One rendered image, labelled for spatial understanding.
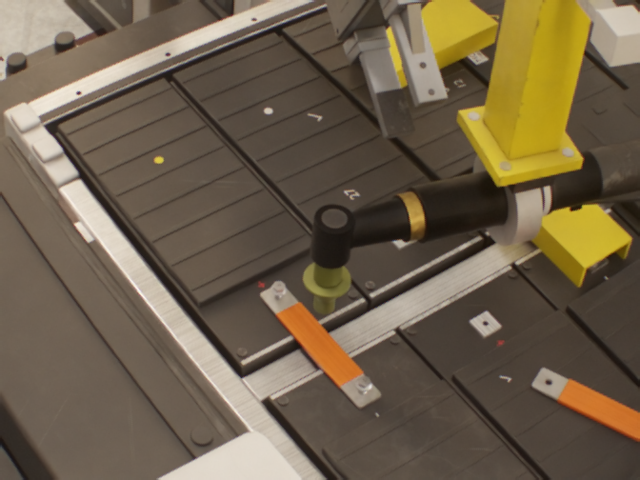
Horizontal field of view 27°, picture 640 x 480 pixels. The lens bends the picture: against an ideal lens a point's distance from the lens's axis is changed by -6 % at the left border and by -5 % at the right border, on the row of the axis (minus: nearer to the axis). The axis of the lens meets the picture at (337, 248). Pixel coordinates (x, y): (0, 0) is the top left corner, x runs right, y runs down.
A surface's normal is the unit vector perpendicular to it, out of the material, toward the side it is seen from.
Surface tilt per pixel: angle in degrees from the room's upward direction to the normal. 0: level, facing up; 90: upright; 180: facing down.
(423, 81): 30
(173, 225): 0
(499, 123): 90
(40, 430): 0
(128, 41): 0
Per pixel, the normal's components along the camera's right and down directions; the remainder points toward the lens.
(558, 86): 0.36, 0.72
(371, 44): 0.25, -0.22
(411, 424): 0.08, -0.66
